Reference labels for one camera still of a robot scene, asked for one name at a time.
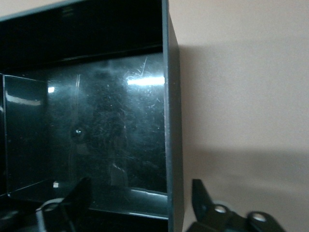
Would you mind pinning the black plastic tray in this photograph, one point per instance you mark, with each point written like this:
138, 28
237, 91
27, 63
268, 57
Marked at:
108, 108

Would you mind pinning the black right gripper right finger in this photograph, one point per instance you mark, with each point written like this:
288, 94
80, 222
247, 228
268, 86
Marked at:
217, 221

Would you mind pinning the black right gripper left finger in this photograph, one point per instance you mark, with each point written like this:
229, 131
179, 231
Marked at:
53, 217

